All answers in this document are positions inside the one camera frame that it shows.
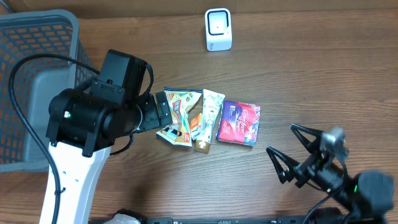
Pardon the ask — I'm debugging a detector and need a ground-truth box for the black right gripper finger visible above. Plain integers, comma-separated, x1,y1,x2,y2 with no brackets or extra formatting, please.
290,124,323,153
266,146,300,184

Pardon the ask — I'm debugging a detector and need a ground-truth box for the yellow snack packet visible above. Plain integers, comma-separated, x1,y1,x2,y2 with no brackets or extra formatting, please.
156,87,203,147

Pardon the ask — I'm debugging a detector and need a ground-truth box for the orange tissue packet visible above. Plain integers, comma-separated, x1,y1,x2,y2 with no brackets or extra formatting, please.
190,113,205,141

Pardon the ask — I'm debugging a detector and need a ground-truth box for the white gold cream tube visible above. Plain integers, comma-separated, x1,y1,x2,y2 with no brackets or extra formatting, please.
194,89,225,154

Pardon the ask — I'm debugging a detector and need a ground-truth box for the red purple pad packet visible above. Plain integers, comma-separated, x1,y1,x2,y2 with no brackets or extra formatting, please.
216,100,261,147

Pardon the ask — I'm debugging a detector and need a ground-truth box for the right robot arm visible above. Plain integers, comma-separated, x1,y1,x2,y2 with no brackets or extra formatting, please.
266,124,394,223

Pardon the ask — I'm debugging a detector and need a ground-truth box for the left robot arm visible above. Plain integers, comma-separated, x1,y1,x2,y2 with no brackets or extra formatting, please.
40,80,172,223

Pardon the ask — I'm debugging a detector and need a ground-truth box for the grey plastic shopping basket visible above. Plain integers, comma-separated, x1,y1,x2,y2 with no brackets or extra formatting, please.
1,9,96,172

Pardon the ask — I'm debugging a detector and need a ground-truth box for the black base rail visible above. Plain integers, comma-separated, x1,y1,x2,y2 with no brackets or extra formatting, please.
88,216,315,224

